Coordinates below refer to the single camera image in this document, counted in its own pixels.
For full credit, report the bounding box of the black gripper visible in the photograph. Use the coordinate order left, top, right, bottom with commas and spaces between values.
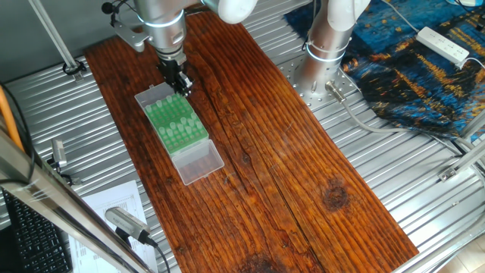
157, 55, 195, 99

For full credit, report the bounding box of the clear box with green rack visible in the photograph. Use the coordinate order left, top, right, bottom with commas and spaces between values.
155, 111, 225, 187
134, 83, 194, 129

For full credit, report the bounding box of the brown wooden board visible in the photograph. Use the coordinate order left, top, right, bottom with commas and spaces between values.
83, 11, 420, 273

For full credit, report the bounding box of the printed white paper sheet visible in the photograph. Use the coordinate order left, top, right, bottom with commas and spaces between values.
67, 180, 158, 273

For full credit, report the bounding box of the black keyboard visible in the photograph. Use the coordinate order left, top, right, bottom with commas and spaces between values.
2, 189, 74, 273

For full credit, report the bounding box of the blue painted cloth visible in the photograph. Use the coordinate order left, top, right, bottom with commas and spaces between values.
283, 0, 485, 142

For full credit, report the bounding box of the white power strip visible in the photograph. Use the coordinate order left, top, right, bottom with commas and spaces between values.
415, 26, 471, 65

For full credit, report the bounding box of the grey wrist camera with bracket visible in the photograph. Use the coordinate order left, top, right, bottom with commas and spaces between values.
111, 20, 152, 53

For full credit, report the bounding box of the black cable loop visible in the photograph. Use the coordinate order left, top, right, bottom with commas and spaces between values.
62, 59, 88, 77

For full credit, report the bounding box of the aluminium post with foot bracket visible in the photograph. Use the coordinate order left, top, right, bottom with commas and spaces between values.
27, 0, 89, 83

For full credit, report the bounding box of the small grey camera on clamp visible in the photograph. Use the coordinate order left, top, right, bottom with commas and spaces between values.
51, 138, 69, 170

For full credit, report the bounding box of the silver camera with black cable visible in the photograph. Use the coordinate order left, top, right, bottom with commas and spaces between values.
105, 206, 158, 248

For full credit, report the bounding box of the grey base cable with connector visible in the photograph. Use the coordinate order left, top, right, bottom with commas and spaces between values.
324, 80, 485, 170

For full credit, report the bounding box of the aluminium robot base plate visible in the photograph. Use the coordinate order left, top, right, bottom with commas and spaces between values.
280, 56, 361, 113

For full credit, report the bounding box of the orange hose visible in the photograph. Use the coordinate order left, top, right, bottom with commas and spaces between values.
0, 85, 24, 152

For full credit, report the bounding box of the steel frame bar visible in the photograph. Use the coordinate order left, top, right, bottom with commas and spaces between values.
0, 127, 155, 273

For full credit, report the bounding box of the white power strip cord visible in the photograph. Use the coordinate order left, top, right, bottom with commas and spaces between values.
380, 0, 421, 34

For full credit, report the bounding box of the aluminium frame profile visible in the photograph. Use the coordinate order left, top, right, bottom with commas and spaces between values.
437, 109, 485, 183

